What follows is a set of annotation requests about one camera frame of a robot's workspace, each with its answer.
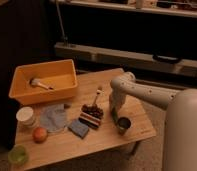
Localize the grey shelf rail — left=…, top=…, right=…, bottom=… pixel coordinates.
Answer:
left=54, top=42, right=197, bottom=78

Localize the dark grapes bunch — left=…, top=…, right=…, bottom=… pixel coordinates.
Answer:
left=81, top=104, right=104, bottom=119

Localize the yellow plastic bin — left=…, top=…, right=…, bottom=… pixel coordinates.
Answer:
left=9, top=59, right=78, bottom=105

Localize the metal cup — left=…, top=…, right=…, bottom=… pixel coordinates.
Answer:
left=117, top=117, right=131, bottom=135

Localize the white plastic cup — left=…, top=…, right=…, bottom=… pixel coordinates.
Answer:
left=16, top=106, right=36, bottom=127

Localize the white brush in bin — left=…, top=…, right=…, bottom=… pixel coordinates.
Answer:
left=29, top=78, right=52, bottom=90

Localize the red apple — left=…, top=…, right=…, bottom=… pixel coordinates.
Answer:
left=32, top=127, right=48, bottom=143

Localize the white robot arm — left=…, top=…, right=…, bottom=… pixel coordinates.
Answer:
left=109, top=72, right=197, bottom=171

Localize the wooden table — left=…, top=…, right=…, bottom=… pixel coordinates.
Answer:
left=10, top=68, right=156, bottom=171

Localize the green plastic cup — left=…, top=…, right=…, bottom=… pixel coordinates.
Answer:
left=8, top=145, right=28, bottom=165

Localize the striped block toy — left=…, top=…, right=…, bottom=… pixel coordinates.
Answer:
left=79, top=112, right=101, bottom=129

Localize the grey cloth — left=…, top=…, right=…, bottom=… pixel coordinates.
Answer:
left=39, top=104, right=68, bottom=133

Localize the blue sponge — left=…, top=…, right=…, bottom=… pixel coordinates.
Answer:
left=68, top=119, right=89, bottom=138

